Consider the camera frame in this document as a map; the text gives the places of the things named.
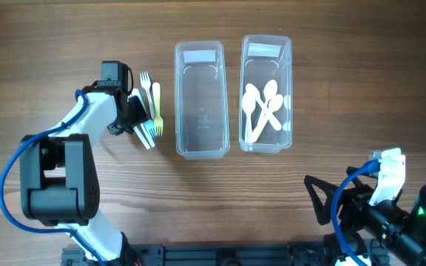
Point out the left clear plastic container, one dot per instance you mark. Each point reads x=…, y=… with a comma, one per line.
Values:
x=201, y=100

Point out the yellow plastic spoon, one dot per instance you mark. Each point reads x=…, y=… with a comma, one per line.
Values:
x=264, y=119

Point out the white spoon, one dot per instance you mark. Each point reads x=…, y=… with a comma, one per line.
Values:
x=254, y=90
x=248, y=105

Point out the right clear plastic container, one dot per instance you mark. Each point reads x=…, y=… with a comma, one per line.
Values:
x=265, y=58

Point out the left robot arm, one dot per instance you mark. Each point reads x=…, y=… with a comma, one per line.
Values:
x=58, y=177

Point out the clear plastic container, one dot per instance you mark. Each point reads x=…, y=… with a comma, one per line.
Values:
x=265, y=58
x=201, y=100

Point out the white spoon angled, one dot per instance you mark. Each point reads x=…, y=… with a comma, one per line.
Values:
x=270, y=90

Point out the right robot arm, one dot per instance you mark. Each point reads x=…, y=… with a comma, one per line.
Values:
x=403, y=233

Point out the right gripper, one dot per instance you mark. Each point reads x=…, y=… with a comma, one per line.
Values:
x=345, y=201

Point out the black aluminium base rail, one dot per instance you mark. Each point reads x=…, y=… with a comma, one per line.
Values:
x=293, y=253

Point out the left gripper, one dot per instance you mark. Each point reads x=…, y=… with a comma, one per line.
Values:
x=130, y=115

